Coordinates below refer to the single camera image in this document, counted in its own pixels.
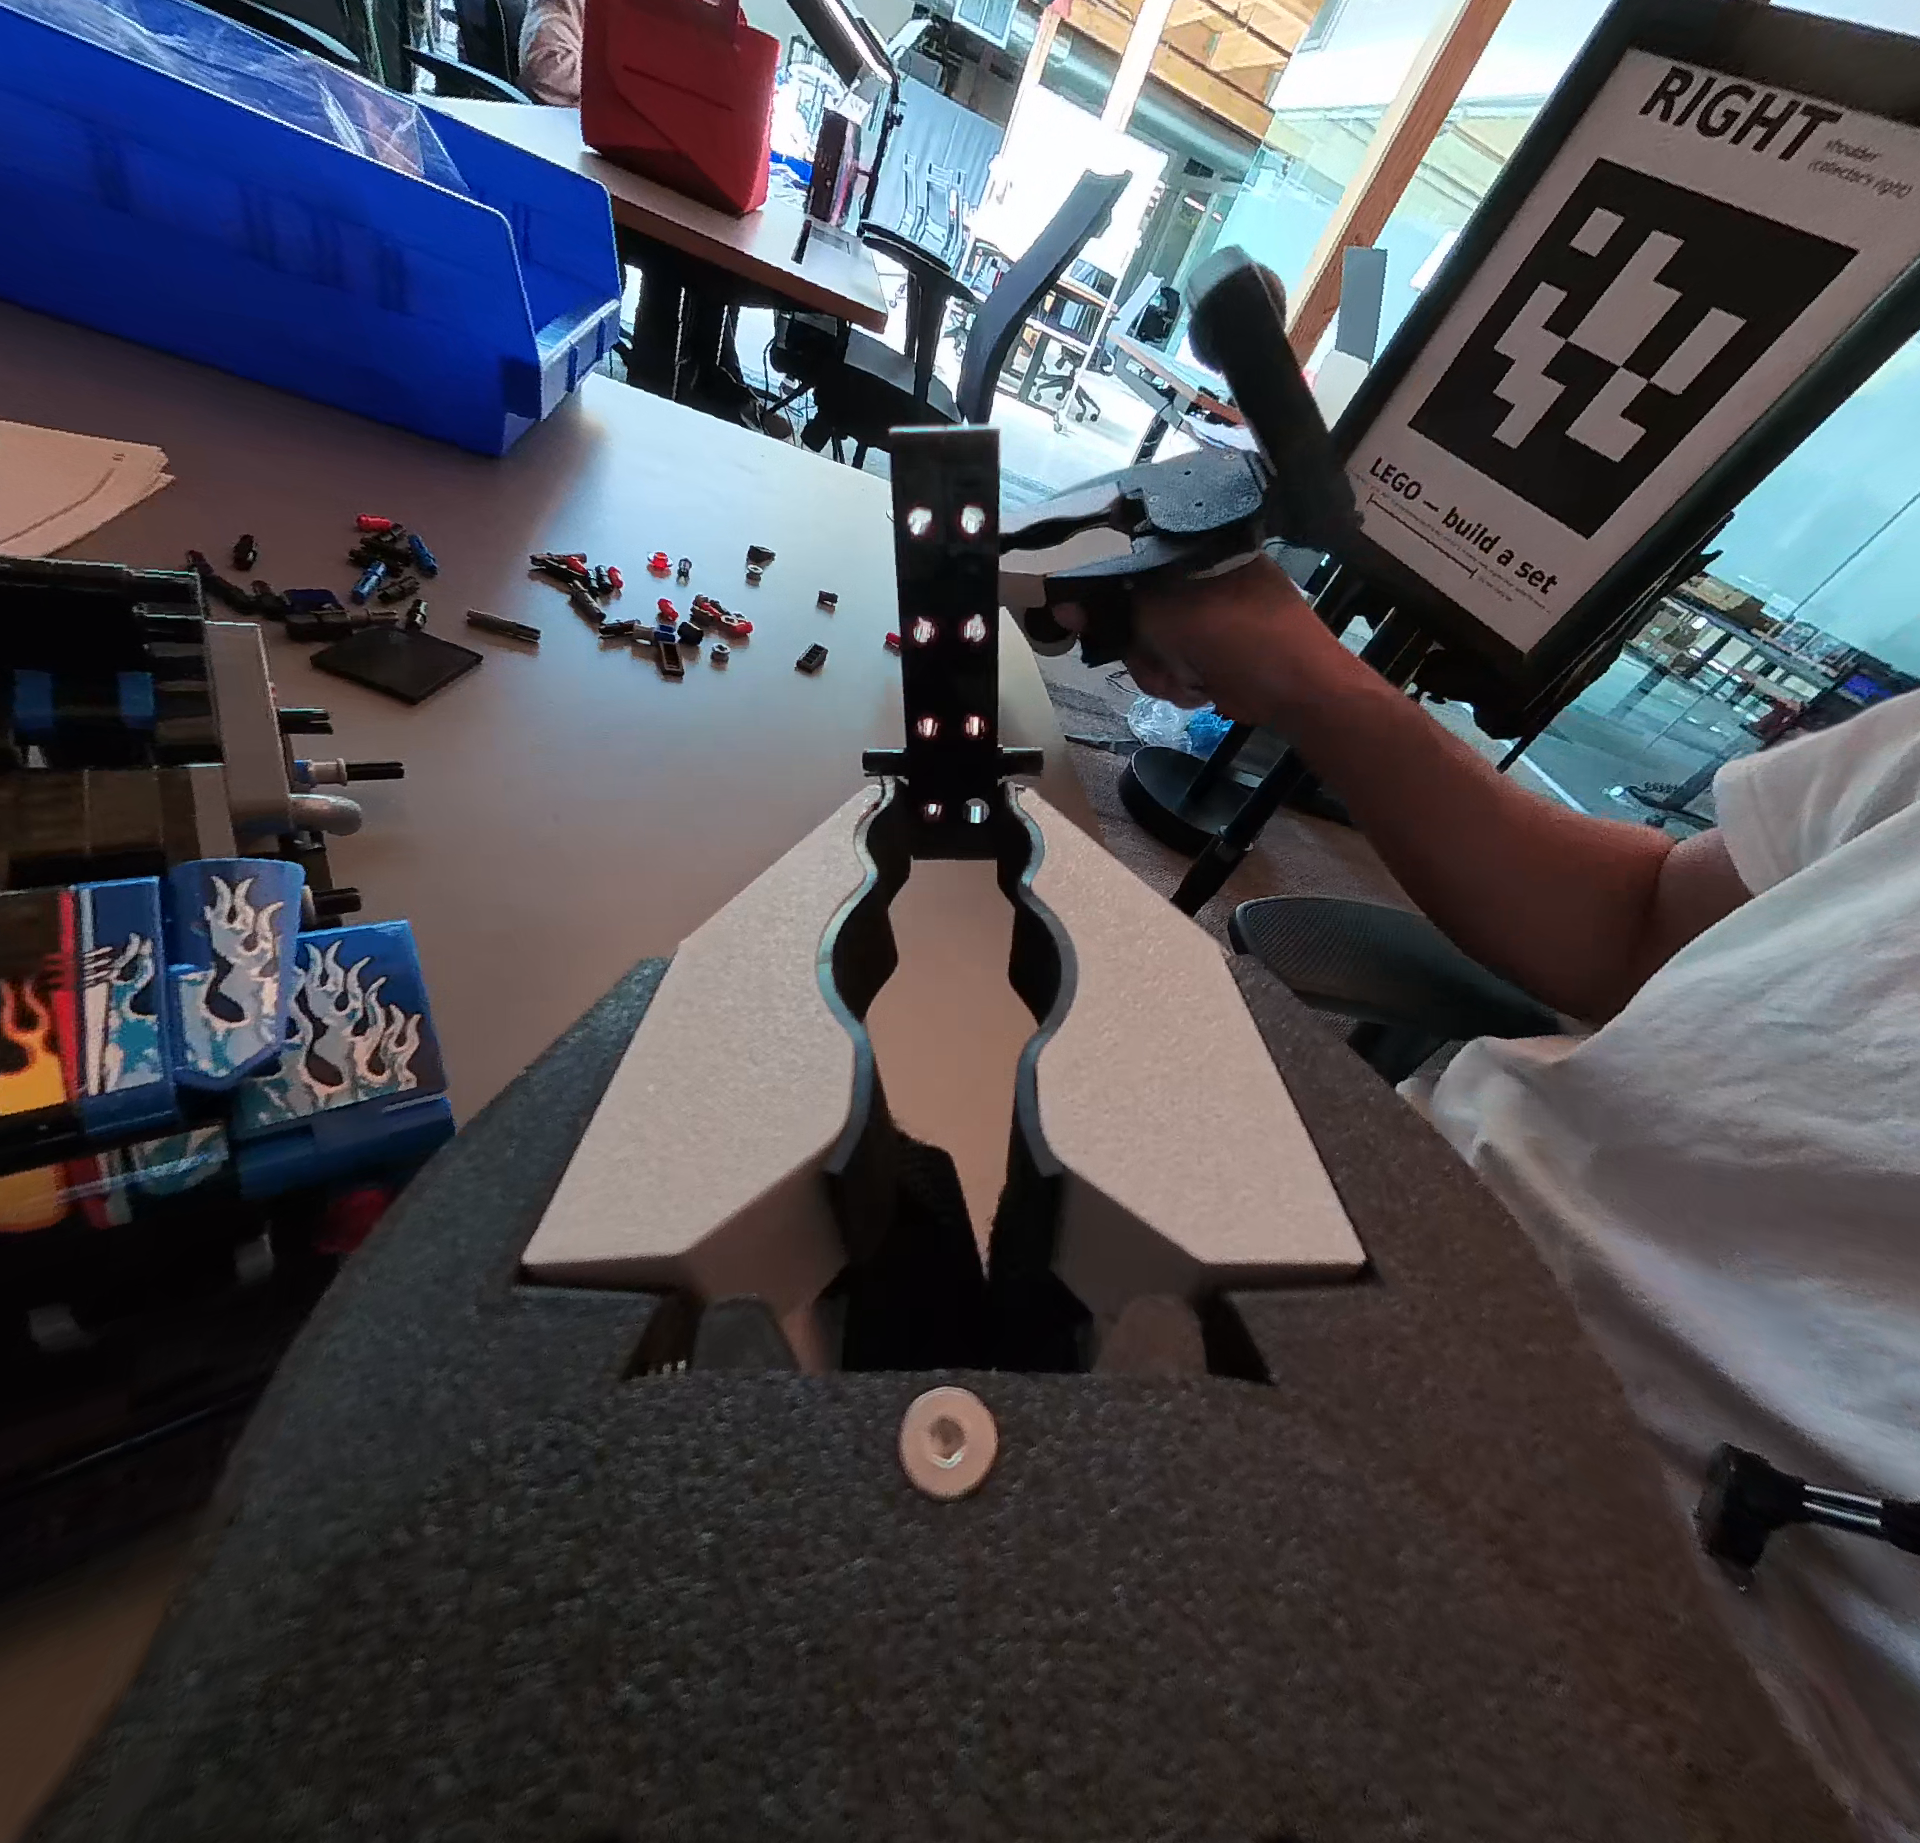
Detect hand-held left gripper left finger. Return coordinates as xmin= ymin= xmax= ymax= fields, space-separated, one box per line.
xmin=518 ymin=777 xmax=905 ymax=1376

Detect black monitor on stand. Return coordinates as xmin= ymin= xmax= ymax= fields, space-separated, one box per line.
xmin=787 ymin=0 xmax=908 ymax=267

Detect person's right hand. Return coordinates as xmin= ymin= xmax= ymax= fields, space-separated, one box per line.
xmin=1117 ymin=565 xmax=1358 ymax=744

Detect black sign stand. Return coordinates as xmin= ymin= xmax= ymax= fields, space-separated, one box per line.
xmin=1117 ymin=702 xmax=1361 ymax=920

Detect red bag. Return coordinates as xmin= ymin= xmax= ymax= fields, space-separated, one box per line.
xmin=578 ymin=0 xmax=783 ymax=219

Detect framed marker sign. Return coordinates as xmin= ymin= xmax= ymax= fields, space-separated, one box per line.
xmin=1327 ymin=0 xmax=1920 ymax=701

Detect scattered small lego pieces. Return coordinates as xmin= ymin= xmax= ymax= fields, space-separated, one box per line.
xmin=187 ymin=510 xmax=847 ymax=681

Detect brown office desk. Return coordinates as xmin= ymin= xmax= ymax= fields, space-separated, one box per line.
xmin=427 ymin=92 xmax=892 ymax=443

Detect black lego beam with holes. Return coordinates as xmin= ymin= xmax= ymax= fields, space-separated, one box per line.
xmin=861 ymin=424 xmax=1047 ymax=868

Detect blue black lego truck model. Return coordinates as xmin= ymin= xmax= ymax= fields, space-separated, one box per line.
xmin=0 ymin=552 xmax=457 ymax=1439

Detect black square lego plate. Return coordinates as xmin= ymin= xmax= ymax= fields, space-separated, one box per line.
xmin=308 ymin=626 xmax=487 ymax=706

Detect clear plastic bag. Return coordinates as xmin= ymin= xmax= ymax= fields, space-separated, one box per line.
xmin=1124 ymin=691 xmax=1241 ymax=763

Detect black mesh office chair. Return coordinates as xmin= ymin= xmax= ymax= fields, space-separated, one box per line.
xmin=802 ymin=169 xmax=1137 ymax=473

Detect lego instruction booklet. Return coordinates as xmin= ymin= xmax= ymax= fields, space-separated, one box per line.
xmin=0 ymin=417 xmax=178 ymax=560

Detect blue plastic storage bin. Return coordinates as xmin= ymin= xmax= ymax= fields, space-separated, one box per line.
xmin=0 ymin=0 xmax=627 ymax=460

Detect black cable plug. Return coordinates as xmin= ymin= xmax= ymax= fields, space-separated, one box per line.
xmin=1693 ymin=1443 xmax=1920 ymax=1587

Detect person's right forearm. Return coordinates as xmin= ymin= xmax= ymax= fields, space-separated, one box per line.
xmin=1251 ymin=589 xmax=1763 ymax=1031

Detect black office chair armrest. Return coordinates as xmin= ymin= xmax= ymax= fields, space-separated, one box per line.
xmin=1227 ymin=896 xmax=1570 ymax=1088

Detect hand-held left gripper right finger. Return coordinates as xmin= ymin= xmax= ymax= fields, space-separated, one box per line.
xmin=982 ymin=784 xmax=1371 ymax=1376

